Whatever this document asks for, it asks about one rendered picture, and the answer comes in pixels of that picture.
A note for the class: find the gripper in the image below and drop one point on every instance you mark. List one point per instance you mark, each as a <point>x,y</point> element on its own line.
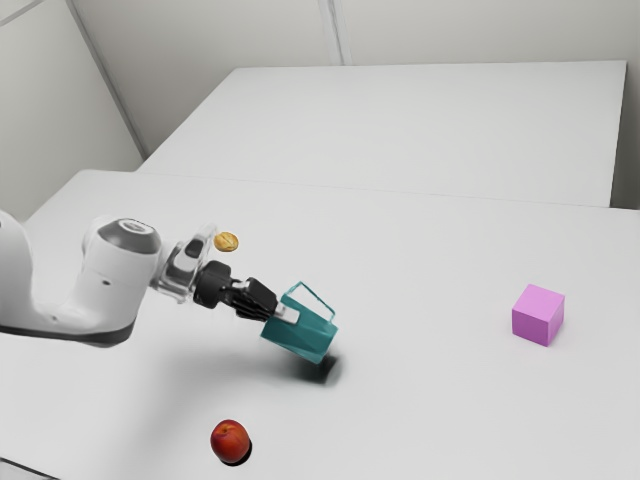
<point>252,298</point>

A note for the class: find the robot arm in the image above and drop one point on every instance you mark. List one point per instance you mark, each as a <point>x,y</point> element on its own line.
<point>115,280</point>

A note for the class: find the tan walnut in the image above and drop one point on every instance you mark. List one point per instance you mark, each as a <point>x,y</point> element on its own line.
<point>226,242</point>

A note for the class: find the red peach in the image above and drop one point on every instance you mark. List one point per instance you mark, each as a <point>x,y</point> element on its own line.
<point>230,441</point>

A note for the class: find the pink cube block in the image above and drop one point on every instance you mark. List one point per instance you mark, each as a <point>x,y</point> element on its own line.
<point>536,315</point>

